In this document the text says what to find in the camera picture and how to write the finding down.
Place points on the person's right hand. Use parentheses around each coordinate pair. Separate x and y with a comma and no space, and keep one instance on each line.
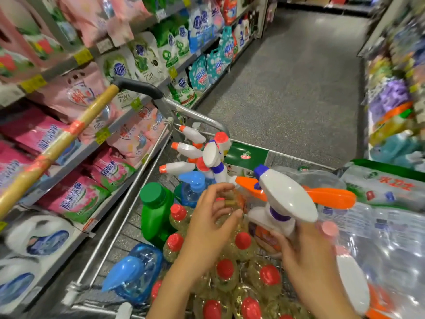
(315,269)

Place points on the person's left hand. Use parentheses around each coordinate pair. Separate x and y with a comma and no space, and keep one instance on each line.
(209,236)

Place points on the cluster of yellow red-capped bottles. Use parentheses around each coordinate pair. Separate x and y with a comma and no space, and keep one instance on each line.
(226,269)

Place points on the blue pump cleaner bottle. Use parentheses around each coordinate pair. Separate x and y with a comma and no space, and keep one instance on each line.
(191,186)

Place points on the green capped cleaner bottle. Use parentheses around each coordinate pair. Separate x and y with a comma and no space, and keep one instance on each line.
(156,212)

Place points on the white spray bottle blue trigger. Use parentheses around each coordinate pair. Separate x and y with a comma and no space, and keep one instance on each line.
(285,196)

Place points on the white red-tipped spray bottle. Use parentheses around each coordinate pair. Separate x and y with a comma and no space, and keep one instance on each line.
(216,156)

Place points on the blue pump soap bottle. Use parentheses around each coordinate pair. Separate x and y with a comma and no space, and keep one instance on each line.
(133,272)

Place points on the large green white cleaner pouch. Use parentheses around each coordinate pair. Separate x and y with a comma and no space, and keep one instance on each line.
(385,186)
(246,156)

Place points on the cluster of teal cleaner bottles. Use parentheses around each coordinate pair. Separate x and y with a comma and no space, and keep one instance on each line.
(398,149)

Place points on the stack of white blue pouches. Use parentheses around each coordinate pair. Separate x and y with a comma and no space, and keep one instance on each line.
(33,255)

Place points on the row of teal blue pouches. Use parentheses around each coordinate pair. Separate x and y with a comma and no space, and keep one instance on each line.
(212,56)

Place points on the row of purple cleaner bottles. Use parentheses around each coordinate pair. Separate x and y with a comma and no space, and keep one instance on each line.
(392,96)

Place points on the row of green white pouches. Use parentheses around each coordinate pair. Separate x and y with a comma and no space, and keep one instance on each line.
(146,56)

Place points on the stack of pink detergent pouches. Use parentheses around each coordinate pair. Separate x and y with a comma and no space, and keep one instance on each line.
(40,129)

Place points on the person's right forearm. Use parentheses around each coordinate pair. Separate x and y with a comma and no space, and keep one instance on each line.
(329,312)

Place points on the grey shopping cart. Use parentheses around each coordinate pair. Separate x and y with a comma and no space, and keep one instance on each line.
(60,148)

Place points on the store shelving with refill pouches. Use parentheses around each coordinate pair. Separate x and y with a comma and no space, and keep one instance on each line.
(60,69)

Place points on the distant store shelving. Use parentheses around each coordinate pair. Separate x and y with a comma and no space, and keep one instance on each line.
(332,2)

